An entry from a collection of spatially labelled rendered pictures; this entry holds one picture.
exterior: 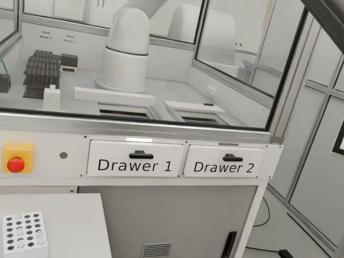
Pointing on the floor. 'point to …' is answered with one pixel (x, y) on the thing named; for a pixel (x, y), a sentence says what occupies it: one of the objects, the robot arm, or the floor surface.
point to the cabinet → (164, 212)
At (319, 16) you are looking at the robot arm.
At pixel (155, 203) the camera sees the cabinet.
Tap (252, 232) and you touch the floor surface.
